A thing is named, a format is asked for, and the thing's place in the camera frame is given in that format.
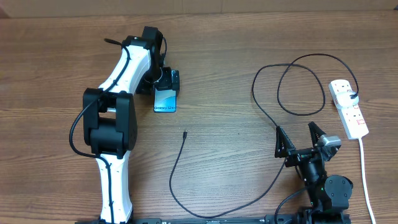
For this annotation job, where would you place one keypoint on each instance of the blue Samsung smartphone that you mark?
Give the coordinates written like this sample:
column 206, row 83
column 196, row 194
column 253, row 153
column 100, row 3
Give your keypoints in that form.
column 165, row 101

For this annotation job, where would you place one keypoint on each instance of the white charger plug adapter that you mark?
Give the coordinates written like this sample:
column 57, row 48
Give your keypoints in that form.
column 346, row 99

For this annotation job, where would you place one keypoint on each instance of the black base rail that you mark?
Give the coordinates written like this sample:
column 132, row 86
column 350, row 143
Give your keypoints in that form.
column 268, row 219

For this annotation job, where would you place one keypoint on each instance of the white power strip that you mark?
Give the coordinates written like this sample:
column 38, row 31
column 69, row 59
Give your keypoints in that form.
column 351, row 118

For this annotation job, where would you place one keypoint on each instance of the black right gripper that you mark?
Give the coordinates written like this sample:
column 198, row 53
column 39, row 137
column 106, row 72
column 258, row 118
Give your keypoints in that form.
column 283, row 148

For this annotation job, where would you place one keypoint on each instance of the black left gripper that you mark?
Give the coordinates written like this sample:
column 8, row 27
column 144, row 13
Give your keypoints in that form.
column 167, row 83

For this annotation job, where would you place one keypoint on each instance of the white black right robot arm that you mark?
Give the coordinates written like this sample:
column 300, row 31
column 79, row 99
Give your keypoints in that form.
column 329, row 194

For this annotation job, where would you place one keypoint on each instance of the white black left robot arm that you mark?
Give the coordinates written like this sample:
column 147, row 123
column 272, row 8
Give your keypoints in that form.
column 106, row 128

